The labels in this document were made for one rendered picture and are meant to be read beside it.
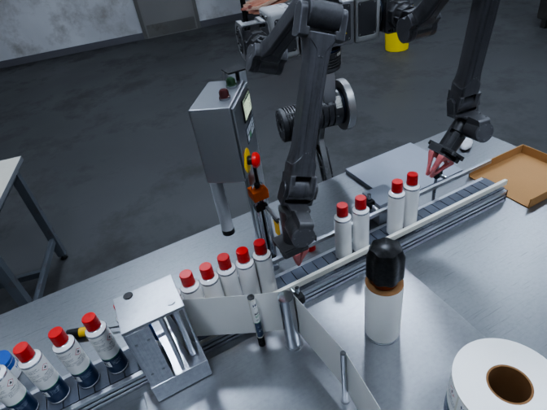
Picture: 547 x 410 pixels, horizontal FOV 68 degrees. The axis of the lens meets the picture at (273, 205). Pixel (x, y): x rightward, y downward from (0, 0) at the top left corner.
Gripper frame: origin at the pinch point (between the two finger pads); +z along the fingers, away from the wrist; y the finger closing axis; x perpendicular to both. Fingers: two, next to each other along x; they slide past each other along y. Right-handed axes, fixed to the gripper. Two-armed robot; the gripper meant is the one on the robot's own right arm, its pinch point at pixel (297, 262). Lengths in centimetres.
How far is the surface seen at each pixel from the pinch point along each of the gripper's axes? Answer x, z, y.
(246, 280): 3.4, 1.4, -14.4
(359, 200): 5.2, -6.8, 24.3
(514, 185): 5, 19, 95
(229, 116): 5.5, -44.3, -8.4
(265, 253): 4.5, -3.8, -7.1
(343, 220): 4.4, -2.8, 18.0
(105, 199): 248, 103, -59
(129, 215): 211, 102, -45
